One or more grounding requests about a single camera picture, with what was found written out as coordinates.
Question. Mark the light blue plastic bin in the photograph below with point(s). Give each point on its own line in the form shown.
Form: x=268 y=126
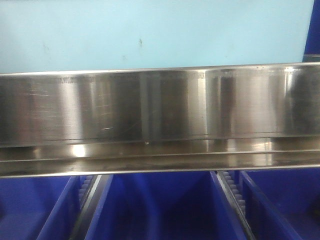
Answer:
x=65 y=35

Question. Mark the dark blue bin lower middle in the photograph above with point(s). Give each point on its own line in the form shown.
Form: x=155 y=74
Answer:
x=164 y=206

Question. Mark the dark blue bin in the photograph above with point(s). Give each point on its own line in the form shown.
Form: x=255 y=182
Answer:
x=164 y=206
x=282 y=204
x=39 y=208
x=312 y=46

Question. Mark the roller track right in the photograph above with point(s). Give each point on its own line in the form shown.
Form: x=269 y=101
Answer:
x=235 y=200

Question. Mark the roller track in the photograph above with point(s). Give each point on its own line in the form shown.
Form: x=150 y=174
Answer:
x=91 y=192
x=235 y=200

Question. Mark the roller track left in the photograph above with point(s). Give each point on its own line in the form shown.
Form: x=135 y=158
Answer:
x=91 y=192

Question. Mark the dark blue bin lower left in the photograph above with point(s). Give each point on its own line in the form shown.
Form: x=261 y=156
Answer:
x=39 y=208

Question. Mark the dark blue bin lower right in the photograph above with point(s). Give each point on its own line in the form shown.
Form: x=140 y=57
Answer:
x=282 y=204

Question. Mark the dark blue bin upper right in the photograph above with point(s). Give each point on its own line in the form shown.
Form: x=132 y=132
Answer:
x=312 y=46

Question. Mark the stainless steel shelf front rail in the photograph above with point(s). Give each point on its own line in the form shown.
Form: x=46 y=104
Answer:
x=62 y=123

